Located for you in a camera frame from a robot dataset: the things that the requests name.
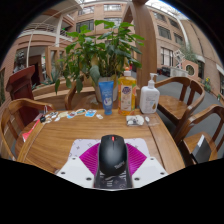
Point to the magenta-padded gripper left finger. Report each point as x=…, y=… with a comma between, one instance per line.
x=75, y=170

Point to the blue squeeze tube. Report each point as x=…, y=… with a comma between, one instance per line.
x=107, y=96

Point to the key bunch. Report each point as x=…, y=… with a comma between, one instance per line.
x=43, y=118

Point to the yellow detergent bottle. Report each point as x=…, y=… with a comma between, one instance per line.
x=127, y=96

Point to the small white case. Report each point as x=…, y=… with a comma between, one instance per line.
x=134, y=120

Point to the green potted plant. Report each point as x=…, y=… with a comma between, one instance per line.
x=103, y=50

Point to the black computer mouse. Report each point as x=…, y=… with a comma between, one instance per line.
x=112, y=155

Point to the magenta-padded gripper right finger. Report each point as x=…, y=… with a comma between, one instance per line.
x=149, y=170

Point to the black flat notebook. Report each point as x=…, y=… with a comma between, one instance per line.
x=201, y=150

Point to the yellow flowering plant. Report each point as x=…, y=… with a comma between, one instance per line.
x=207, y=85

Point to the wooden armchair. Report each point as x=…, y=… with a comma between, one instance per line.
x=193, y=141
x=13, y=110
x=175, y=106

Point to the dark red wooden lectern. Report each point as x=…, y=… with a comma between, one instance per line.
x=21, y=86

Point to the white pump bottle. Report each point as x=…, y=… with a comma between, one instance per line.
x=149, y=98

